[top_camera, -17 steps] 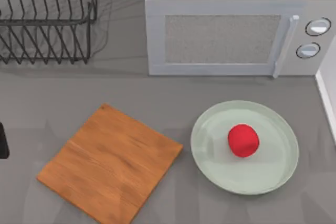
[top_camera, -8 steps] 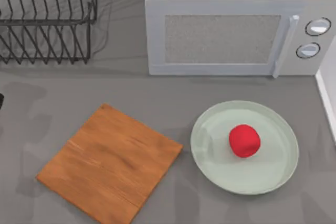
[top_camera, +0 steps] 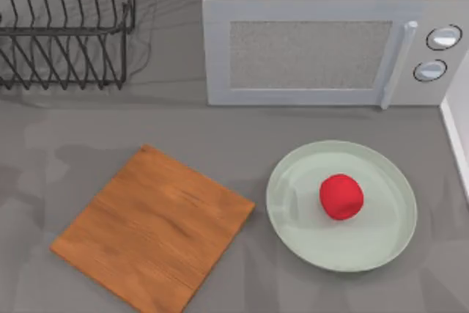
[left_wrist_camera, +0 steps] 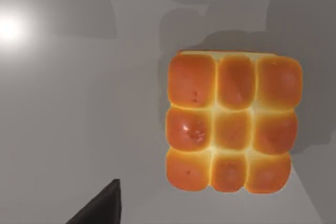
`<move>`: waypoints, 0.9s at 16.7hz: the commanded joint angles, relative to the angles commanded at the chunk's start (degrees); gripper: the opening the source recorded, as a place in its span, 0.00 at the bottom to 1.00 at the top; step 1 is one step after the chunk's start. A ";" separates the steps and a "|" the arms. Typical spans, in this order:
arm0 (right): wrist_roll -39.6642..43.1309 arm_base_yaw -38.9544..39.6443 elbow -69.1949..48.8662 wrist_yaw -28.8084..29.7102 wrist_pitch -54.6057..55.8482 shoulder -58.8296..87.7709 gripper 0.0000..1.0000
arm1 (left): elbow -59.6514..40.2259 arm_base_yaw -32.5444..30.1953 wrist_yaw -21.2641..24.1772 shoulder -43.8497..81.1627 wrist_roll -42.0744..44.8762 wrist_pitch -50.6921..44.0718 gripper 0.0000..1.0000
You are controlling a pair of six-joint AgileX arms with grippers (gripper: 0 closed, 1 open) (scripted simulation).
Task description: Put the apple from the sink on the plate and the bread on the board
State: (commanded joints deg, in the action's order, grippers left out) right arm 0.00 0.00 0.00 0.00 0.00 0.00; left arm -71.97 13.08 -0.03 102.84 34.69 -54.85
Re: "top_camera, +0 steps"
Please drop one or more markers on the microwave door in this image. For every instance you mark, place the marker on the microwave door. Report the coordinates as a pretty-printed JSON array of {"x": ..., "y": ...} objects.
[{"x": 220, "y": 52}]

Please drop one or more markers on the pale green plate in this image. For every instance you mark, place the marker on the pale green plate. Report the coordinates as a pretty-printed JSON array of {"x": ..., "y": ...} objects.
[{"x": 304, "y": 210}]

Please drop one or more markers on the wooden cutting board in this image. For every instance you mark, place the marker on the wooden cutting board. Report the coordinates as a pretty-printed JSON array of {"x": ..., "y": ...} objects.
[{"x": 154, "y": 228}]

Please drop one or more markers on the red apple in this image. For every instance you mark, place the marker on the red apple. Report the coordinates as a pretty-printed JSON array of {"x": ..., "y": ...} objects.
[{"x": 341, "y": 197}]

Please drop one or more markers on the small microwave knob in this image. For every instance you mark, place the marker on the small microwave knob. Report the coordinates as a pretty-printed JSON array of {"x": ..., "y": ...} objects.
[{"x": 429, "y": 70}]

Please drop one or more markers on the pale microwave oven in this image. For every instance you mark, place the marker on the pale microwave oven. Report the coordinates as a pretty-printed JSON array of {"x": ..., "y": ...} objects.
[{"x": 421, "y": 9}]

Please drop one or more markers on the large microwave knob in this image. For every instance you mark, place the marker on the large microwave knob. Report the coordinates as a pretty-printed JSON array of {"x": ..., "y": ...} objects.
[{"x": 442, "y": 36}]

